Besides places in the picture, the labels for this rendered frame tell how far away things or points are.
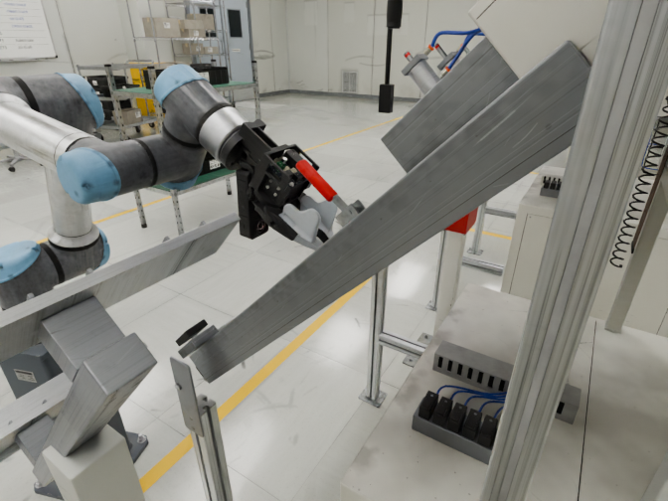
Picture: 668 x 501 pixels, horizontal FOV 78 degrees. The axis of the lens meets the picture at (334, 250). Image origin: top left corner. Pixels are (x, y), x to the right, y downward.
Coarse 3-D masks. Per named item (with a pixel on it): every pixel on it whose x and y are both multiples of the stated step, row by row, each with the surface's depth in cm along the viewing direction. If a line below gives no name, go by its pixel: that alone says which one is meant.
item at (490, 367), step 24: (384, 336) 142; (456, 360) 82; (480, 360) 82; (192, 384) 68; (480, 384) 80; (504, 384) 78; (192, 408) 72; (432, 408) 70; (456, 408) 70; (480, 408) 73; (576, 408) 72; (432, 432) 70; (456, 432) 67; (480, 432) 65; (480, 456) 66
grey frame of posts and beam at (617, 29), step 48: (624, 0) 23; (624, 48) 23; (576, 144) 27; (624, 144) 25; (576, 192) 28; (624, 192) 26; (384, 288) 137; (576, 288) 30; (528, 336) 33; (576, 336) 31; (528, 384) 35; (192, 432) 77; (528, 432) 37; (528, 480) 39
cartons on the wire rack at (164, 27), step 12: (144, 24) 595; (156, 24) 584; (168, 24) 598; (180, 24) 631; (192, 24) 635; (156, 36) 590; (168, 36) 603; (180, 36) 618; (192, 36) 638; (204, 36) 658
